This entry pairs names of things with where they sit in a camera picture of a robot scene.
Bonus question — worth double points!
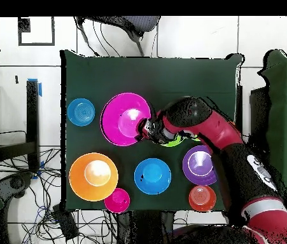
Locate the medium green bowl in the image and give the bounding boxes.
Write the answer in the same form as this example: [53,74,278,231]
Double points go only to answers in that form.
[158,134,185,147]

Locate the large pink bowl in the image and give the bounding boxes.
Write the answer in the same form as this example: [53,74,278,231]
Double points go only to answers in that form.
[99,91,152,147]

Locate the medium blue bowl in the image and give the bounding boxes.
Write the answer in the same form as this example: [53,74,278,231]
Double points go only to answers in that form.
[134,158,172,196]

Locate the dark green tablecloth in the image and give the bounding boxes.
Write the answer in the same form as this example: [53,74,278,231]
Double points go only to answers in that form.
[59,49,244,212]

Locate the purple bowl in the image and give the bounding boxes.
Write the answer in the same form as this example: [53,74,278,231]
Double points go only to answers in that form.
[182,144,219,186]

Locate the small blue bowl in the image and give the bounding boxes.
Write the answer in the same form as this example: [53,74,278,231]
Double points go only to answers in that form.
[67,98,96,127]

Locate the small pink-red bowl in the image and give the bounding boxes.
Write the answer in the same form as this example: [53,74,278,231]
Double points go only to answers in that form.
[104,187,131,214]

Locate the large orange bowl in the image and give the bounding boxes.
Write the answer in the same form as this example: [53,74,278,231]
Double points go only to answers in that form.
[68,152,119,202]

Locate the small orange bowl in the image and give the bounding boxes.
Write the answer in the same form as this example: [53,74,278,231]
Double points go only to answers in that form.
[188,184,217,212]

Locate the grey mesh office chair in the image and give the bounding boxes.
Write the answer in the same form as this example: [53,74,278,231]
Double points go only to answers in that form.
[73,16,161,57]

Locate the blue tape strip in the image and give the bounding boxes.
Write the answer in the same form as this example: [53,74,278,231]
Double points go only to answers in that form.
[27,78,43,98]

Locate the black metal stand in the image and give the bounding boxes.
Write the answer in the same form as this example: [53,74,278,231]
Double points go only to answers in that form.
[0,79,42,171]

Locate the black power strip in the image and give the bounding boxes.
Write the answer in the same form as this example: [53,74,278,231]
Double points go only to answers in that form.
[51,203,80,241]

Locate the black chair base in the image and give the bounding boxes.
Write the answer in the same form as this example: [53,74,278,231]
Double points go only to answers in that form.
[0,172,35,204]

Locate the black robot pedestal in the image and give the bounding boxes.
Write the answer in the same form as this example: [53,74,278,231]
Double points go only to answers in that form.
[117,210,177,244]

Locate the tangle of floor cables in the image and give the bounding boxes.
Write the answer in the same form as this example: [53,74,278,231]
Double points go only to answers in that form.
[0,130,118,244]

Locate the black square floor frame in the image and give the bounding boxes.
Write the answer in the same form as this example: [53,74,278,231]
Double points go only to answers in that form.
[17,16,55,47]

